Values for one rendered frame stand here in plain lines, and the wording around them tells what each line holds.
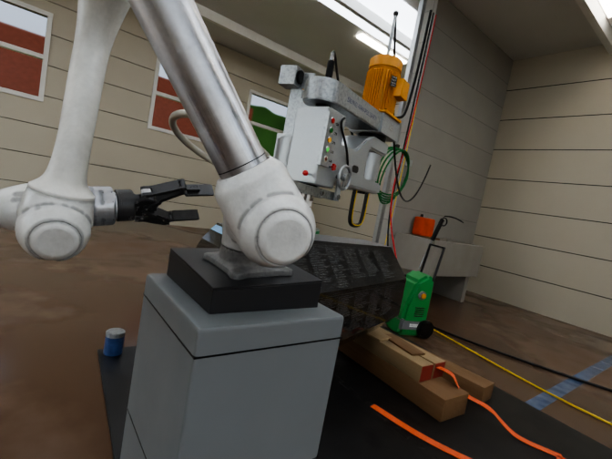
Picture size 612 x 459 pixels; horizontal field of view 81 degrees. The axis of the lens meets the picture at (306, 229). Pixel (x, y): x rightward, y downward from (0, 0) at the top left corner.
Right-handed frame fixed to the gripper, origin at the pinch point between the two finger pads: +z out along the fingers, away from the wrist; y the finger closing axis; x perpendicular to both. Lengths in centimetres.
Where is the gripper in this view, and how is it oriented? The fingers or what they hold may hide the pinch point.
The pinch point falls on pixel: (200, 203)
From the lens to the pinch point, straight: 98.8
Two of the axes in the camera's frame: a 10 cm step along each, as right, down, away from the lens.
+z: 8.1, -0.7, 5.8
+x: -3.0, -9.0, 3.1
